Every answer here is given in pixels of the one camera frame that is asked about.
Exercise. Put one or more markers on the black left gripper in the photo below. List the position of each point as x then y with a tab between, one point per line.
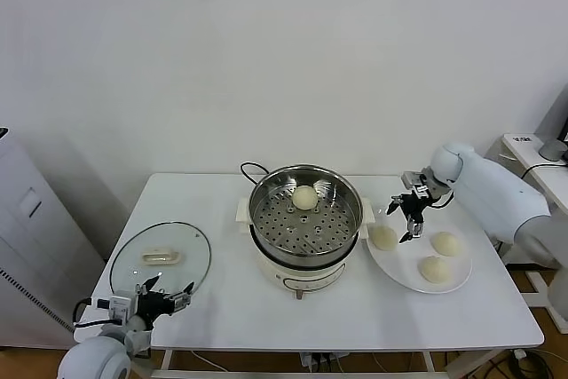
155	304

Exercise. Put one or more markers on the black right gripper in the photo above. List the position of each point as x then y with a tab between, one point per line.
415	207

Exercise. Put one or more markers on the white steamed baozi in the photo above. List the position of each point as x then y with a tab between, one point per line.
435	269
445	243
305	198
384	238

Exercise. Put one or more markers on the round glass pot lid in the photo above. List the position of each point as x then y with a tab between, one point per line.
162	258

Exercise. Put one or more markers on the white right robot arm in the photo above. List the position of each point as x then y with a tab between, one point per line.
497	201

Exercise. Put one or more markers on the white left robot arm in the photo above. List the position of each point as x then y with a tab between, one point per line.
95	361

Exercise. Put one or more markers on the stainless steel steamer basket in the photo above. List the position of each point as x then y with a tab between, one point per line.
266	192

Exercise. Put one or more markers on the white round plate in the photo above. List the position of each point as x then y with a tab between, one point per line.
408	268

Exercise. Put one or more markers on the cream electric cooker base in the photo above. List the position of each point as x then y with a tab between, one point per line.
302	274

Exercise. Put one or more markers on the white side desk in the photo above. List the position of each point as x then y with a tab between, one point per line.
528	152

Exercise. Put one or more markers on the white grey floor cabinet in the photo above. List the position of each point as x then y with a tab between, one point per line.
35	228

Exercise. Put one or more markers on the grey round desk object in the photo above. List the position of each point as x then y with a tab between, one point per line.
551	149

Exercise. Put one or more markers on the white power strip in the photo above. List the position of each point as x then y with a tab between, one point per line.
317	359

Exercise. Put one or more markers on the grey monitor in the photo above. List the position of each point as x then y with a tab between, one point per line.
554	117

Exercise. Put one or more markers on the white floor plug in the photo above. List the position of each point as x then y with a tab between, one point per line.
521	353

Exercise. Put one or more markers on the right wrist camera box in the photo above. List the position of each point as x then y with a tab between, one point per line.
412	180

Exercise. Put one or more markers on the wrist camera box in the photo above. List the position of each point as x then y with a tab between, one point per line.
120	308
412	180

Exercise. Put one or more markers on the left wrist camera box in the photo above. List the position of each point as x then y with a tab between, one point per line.
120	308

